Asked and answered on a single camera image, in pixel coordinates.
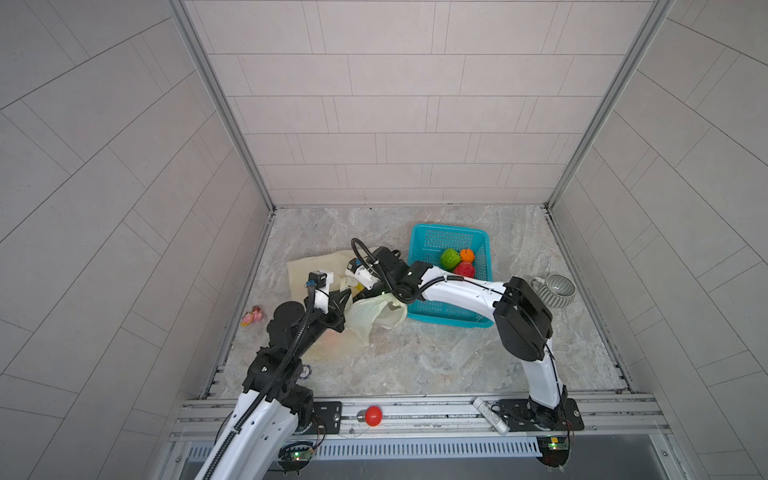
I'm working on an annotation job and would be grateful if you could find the teal plastic basket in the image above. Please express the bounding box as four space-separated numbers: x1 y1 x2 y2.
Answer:
408 224 493 328

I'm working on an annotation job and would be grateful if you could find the left circuit board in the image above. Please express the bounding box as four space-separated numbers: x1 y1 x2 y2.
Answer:
277 441 316 473

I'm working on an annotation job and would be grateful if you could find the green fruit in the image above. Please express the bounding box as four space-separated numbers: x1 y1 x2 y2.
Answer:
439 248 462 272

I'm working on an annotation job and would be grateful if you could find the aluminium corner post left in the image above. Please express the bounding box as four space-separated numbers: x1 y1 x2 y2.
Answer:
166 0 277 213

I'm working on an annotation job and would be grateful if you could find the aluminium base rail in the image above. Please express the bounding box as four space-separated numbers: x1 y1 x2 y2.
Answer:
173 392 670 445

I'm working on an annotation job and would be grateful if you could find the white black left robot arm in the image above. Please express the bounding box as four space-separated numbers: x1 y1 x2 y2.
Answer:
197 271 351 479

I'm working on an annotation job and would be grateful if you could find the circuit board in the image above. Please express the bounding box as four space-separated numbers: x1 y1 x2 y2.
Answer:
536 436 571 468
277 441 316 473

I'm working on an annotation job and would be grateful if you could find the right circuit board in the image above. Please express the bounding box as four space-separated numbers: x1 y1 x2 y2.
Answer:
536 436 571 468

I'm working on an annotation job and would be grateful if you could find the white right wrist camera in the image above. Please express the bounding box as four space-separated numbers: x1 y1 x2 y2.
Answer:
345 258 379 290

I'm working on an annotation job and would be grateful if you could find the ventilation grille strip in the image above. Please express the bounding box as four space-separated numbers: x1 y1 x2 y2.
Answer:
313 436 542 461

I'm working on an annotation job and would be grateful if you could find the pink small toy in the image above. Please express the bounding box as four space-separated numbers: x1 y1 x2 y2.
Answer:
240 305 264 327

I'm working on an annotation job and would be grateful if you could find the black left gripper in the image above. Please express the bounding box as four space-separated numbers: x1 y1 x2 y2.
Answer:
287 287 351 361

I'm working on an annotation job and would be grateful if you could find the red fruit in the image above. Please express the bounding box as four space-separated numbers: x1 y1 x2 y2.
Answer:
453 261 476 278

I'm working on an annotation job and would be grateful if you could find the small orange fruit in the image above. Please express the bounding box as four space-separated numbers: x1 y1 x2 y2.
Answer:
459 249 476 263

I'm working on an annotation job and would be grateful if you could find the red emergency stop button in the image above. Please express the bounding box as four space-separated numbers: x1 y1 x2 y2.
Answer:
356 405 383 427

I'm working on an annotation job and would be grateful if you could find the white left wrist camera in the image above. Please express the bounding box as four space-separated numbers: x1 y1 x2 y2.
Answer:
306 270 334 314

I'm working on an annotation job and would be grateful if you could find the aluminium corner post right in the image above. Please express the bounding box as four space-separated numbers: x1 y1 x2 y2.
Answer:
545 0 675 213

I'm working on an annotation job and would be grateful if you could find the white label block on rail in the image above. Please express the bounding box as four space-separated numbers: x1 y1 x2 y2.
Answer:
472 397 510 436

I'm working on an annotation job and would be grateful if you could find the translucent cream plastic bag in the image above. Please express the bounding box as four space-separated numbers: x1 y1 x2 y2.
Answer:
287 250 407 362

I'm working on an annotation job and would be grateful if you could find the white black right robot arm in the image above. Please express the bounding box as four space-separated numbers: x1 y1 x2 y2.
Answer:
351 238 572 431

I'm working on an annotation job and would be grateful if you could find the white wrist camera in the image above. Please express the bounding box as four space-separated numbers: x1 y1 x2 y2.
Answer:
345 258 379 290
306 270 334 314

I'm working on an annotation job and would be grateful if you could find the aluminium corner post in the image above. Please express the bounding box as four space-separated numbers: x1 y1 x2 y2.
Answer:
166 0 277 213
545 0 675 213

